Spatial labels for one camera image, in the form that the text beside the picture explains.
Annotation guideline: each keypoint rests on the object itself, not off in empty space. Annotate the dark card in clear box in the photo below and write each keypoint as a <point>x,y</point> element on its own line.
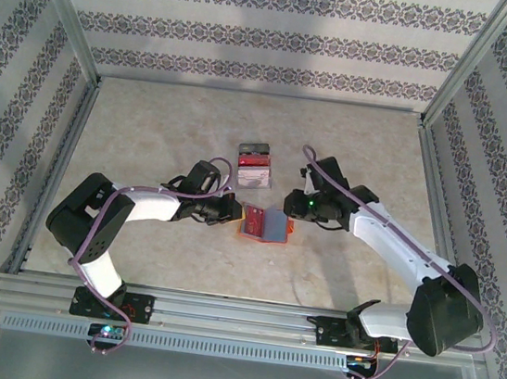
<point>254,147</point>

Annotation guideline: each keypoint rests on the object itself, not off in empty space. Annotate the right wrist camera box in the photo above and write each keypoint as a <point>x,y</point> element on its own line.
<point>330,171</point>

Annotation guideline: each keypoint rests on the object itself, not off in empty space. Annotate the red card in orange holder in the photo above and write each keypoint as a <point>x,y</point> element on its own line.
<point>254,221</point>

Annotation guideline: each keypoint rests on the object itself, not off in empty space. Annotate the aluminium side rail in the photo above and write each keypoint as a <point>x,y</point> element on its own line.
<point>443,205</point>
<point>58,164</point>

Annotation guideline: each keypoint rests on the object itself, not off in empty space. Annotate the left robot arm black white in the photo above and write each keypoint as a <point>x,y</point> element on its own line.
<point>90,224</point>

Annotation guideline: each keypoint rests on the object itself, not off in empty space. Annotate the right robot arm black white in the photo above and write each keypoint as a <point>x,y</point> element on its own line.
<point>395,250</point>

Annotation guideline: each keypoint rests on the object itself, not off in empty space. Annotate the clear plastic card box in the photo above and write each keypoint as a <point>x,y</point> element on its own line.
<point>254,185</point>

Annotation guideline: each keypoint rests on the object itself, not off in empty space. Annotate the white printed card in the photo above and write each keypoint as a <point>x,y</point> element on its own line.
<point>255,179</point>

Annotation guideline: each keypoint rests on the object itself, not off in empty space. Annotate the controller board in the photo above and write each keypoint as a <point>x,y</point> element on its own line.
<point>108,331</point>
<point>361,362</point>

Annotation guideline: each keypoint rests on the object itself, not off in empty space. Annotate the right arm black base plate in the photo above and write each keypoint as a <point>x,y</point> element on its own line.
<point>330,333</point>

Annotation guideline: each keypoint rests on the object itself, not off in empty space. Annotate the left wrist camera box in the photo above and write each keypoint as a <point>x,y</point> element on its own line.
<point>206,176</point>

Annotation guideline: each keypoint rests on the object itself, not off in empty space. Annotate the orange card holder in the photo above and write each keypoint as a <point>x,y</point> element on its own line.
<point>276,227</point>

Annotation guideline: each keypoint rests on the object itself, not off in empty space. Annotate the aluminium back rail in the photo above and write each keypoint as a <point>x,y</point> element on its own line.
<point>261,94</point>

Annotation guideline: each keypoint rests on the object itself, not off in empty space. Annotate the red card in clear box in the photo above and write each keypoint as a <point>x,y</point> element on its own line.
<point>253,161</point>

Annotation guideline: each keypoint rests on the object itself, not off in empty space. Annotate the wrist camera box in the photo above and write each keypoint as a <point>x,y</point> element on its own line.
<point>206,176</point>
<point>330,171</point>

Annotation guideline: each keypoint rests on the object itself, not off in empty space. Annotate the aluminium mounting rail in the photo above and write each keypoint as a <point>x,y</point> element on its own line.
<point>236,318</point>

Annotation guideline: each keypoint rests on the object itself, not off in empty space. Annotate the aluminium frame post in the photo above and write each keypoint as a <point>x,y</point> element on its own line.
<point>66,11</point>
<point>471,59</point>

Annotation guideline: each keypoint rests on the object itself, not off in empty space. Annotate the right controller board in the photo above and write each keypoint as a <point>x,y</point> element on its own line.
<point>361,362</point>

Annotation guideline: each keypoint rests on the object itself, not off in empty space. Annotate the left controller board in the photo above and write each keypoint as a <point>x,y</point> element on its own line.
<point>108,331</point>

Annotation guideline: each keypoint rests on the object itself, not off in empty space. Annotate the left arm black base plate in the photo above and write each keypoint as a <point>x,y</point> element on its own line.
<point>144,308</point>

